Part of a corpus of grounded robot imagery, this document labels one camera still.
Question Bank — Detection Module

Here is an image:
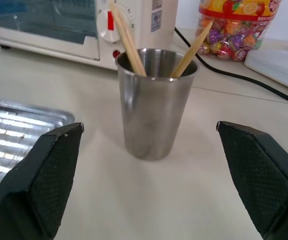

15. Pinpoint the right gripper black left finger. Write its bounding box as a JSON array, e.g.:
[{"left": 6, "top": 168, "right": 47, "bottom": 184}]
[{"left": 0, "top": 121, "right": 85, "bottom": 240}]

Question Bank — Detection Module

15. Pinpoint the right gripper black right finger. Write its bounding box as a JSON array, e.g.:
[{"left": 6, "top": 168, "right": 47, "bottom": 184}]
[{"left": 216, "top": 120, "right": 288, "bottom": 240}]

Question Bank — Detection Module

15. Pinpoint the ribbed metal baking tray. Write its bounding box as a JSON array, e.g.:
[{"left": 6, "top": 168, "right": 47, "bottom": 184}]
[{"left": 0, "top": 96, "right": 76, "bottom": 204}]

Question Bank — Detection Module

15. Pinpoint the white plastic container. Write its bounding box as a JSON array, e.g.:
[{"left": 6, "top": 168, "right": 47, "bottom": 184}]
[{"left": 244, "top": 49, "right": 288, "bottom": 95}]

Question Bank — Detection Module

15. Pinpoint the stainless steel cup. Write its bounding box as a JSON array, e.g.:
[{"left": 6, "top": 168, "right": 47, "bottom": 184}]
[{"left": 115, "top": 48, "right": 201, "bottom": 161}]

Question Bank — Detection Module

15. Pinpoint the cream toaster oven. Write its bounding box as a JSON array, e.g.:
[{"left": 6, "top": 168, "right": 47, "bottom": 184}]
[{"left": 0, "top": 0, "right": 179, "bottom": 72}]

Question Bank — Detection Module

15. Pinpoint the candy jar with orange lid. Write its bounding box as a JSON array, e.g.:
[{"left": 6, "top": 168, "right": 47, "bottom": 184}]
[{"left": 195, "top": 0, "right": 283, "bottom": 62}]

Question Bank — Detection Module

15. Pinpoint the black oven power cable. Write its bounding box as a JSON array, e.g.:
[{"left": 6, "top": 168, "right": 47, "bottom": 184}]
[{"left": 174, "top": 26, "right": 288, "bottom": 106}]

